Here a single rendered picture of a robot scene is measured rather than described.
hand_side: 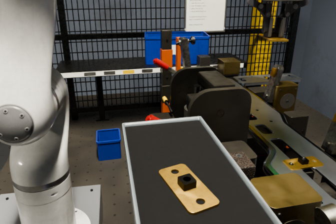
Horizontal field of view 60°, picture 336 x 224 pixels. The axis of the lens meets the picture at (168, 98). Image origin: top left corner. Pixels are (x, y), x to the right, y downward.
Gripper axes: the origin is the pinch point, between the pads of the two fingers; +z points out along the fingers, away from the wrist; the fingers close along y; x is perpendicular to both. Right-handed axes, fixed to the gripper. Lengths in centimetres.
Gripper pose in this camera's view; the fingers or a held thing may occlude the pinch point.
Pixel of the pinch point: (274, 26)
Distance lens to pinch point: 65.5
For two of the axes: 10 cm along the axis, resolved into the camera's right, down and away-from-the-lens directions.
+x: 0.0, -3.5, 9.4
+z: 0.0, 9.4, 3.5
